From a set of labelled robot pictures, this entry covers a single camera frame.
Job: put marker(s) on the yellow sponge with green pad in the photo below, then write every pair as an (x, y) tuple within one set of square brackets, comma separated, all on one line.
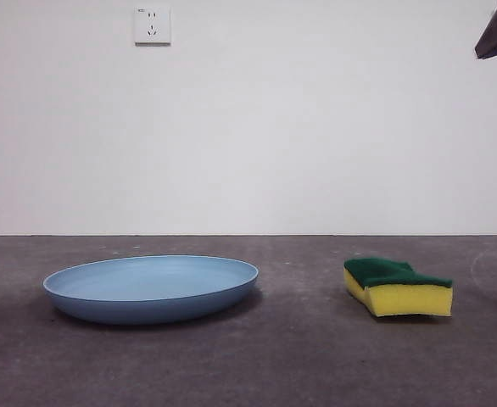
[(401, 301)]

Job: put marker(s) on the blue round plate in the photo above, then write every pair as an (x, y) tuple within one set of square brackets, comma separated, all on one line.
[(146, 309)]

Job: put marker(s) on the white wall socket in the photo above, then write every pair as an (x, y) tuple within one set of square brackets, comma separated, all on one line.
[(153, 25)]

